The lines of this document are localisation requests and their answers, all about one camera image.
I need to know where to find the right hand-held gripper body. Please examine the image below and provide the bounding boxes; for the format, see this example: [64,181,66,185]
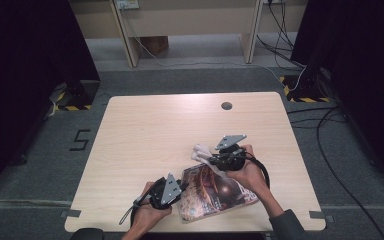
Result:
[214,134,248,172]

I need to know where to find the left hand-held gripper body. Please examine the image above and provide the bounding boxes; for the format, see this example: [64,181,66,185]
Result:
[149,172,183,210]

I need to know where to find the beige cloth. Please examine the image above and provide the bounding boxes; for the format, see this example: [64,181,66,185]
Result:
[190,143,226,176]

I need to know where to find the glossy colourful magazine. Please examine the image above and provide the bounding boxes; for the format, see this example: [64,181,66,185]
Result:
[178,162,259,224]

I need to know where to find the person's right hand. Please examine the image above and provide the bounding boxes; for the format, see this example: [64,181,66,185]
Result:
[227,144,271,204]

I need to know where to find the person's left hand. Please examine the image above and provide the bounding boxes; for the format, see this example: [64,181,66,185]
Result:
[132,182,173,233]

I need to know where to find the black round seat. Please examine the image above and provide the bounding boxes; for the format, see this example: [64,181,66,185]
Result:
[69,228,104,240]

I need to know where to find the grey tape strip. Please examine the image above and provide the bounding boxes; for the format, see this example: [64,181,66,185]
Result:
[59,209,82,219]
[309,210,335,224]

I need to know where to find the black stand base hazard tape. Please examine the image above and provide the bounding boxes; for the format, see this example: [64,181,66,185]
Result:
[48,79,101,113]
[278,64,331,104]

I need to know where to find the beige wooden desk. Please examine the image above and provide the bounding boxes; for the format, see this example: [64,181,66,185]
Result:
[68,0,309,69]

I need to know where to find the black curtain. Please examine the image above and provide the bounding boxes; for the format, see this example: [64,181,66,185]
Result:
[0,0,101,201]
[291,0,384,188]

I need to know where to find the white power strip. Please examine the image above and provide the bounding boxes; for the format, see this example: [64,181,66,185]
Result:
[115,0,140,10]

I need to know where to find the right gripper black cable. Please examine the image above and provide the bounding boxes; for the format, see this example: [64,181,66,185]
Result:
[244,151,271,189]

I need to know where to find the long black floor cable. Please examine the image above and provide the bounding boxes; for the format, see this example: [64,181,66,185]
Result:
[315,105,384,240]

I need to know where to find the thin black floor cable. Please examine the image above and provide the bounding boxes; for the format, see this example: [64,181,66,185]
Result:
[286,105,340,115]

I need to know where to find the white floor cable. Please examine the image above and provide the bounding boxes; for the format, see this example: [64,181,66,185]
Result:
[121,8,308,93]

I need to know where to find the hanging black cables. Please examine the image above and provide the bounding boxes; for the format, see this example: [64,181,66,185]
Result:
[256,0,306,69]

